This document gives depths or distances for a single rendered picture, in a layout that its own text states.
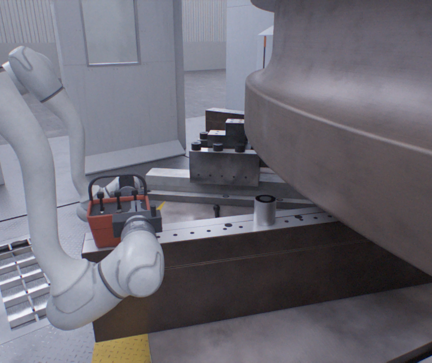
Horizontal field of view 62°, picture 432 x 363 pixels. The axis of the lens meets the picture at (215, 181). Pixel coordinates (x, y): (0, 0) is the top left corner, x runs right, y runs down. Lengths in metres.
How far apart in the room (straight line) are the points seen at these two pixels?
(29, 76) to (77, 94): 2.56
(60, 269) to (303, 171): 0.75
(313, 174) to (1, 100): 0.82
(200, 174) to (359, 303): 1.19
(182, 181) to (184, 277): 1.20
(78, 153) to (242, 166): 1.07
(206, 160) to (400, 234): 1.53
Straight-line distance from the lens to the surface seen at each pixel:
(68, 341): 1.98
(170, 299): 1.38
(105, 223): 1.20
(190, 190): 2.44
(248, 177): 2.25
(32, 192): 0.79
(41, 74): 1.44
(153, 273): 0.79
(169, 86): 4.39
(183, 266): 1.30
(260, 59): 5.31
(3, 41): 14.28
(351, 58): 1.22
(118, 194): 1.23
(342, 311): 1.62
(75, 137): 1.50
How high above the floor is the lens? 1.33
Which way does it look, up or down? 22 degrees down
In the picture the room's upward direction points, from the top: straight up
